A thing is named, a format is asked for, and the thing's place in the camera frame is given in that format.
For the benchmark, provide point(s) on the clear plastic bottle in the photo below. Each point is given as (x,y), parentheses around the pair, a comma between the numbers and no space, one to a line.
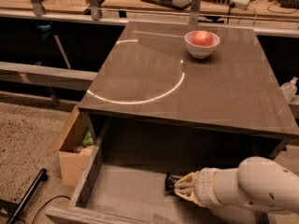
(289,89)

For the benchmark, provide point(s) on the right metal bracket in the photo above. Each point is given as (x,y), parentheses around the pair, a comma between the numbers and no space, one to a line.
(194,12)

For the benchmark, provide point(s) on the grey cabinet with counter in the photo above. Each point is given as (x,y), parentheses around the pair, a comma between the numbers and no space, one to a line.
(171,112)

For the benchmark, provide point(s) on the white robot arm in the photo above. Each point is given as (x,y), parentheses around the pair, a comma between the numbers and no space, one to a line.
(257,184)

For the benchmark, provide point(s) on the black rxbar chocolate wrapper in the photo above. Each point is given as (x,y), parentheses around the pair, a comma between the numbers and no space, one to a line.
(170,181)

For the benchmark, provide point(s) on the metal bracket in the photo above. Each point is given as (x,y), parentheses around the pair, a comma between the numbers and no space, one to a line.
(194,12)
(95,10)
(38,8)

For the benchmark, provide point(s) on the white rounded gripper body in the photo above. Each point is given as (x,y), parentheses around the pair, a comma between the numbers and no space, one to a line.
(205,185)

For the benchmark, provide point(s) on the red apple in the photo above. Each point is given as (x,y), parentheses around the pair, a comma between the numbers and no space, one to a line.
(202,38)

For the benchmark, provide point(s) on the open grey top drawer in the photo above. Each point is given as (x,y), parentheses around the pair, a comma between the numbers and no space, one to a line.
(124,180)

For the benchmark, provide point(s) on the grey metal rail beam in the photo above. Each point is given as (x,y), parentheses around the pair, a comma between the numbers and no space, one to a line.
(46,76)

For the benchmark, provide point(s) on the brown cardboard box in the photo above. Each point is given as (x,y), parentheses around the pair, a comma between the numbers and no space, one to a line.
(70,138)

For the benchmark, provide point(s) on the middle metal bracket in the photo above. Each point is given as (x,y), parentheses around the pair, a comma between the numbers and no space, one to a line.
(95,10)

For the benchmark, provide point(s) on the green item in box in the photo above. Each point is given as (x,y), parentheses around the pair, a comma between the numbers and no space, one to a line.
(88,140)

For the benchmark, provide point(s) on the left metal bracket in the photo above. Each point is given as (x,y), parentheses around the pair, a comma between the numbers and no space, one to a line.
(38,8)

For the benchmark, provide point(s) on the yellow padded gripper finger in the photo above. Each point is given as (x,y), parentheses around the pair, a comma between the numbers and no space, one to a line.
(186,181)
(187,194)

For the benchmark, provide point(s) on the white ceramic bowl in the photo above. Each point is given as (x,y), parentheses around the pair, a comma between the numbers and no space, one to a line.
(200,52)

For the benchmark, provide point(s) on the black tube on floor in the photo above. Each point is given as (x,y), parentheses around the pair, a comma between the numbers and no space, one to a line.
(42,176)

